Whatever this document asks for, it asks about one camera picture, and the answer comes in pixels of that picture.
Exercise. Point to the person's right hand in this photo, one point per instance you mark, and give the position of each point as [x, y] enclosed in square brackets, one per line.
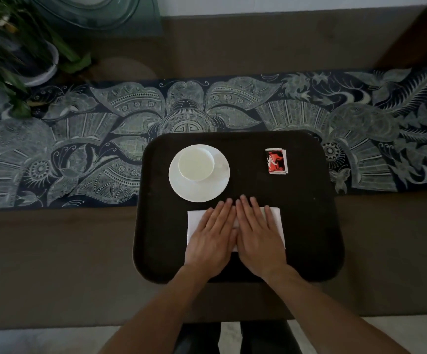
[259, 246]

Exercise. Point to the person's left hand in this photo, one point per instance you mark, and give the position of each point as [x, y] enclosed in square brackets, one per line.
[209, 246]

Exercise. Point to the person's left little finger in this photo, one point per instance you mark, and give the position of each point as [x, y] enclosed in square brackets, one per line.
[205, 221]

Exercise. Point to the person's right middle finger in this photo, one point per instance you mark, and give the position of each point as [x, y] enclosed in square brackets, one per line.
[248, 213]

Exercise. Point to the person's right little finger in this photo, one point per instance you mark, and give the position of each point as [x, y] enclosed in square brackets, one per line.
[270, 219]

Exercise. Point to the person's right thumb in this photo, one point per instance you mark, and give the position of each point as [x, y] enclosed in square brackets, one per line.
[239, 237]

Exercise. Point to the person's left middle finger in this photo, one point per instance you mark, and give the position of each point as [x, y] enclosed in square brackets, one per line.
[224, 215]

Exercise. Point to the person's left thumb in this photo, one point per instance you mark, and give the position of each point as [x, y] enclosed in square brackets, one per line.
[233, 239]

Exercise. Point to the white paper napkin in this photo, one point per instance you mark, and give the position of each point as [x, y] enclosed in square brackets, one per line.
[195, 221]

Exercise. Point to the person's left forearm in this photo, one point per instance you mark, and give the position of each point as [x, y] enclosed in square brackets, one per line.
[161, 317]

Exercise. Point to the person's right forearm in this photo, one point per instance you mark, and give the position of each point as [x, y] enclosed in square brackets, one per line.
[320, 317]

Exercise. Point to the black rectangular serving tray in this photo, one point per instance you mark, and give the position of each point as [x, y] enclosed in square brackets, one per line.
[302, 224]

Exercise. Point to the white ceramic saucer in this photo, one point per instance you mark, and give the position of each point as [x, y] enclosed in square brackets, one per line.
[198, 189]

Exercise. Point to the red and white sachet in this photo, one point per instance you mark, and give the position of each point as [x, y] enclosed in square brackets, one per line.
[276, 161]

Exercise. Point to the white ceramic cup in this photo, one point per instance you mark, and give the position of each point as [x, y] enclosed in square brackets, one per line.
[195, 164]

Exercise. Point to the person's right leg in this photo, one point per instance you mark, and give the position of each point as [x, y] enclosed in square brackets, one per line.
[268, 339]

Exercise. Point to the person's leg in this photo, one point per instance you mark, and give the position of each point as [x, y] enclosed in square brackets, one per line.
[268, 339]
[198, 341]

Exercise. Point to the person's left leg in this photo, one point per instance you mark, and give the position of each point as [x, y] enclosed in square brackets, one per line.
[198, 341]

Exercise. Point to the dark patterned table runner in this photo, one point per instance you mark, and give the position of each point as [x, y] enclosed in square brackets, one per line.
[88, 143]

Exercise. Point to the round brown mat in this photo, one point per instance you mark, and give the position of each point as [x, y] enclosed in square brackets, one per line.
[123, 69]

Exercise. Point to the white plant pot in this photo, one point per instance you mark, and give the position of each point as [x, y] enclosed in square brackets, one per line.
[45, 71]

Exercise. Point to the transparent glass chair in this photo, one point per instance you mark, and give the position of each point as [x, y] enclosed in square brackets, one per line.
[106, 14]

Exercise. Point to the dark wooden furniture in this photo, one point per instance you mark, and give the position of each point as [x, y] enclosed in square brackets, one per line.
[420, 36]

